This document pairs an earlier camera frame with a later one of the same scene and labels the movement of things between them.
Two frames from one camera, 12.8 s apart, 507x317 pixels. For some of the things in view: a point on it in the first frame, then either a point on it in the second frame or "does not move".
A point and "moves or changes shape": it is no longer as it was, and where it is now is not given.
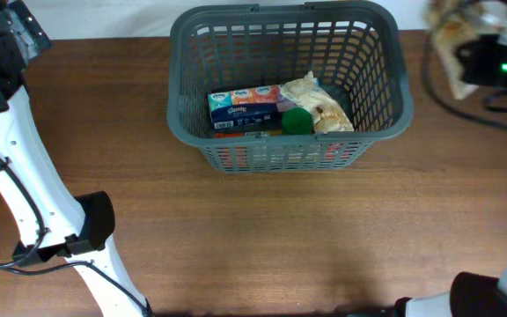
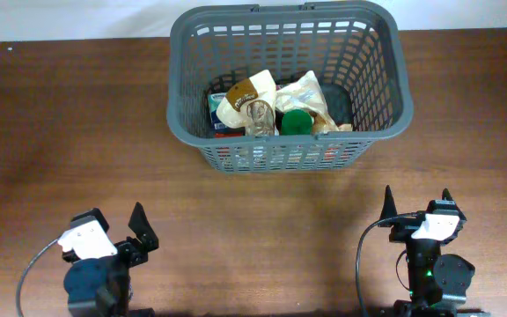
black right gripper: (475, 56) to (403, 231)
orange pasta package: (231, 157) moves or changes shape
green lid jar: (297, 121) does not move
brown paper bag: (448, 25) to (251, 105)
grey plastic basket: (357, 53) does not move
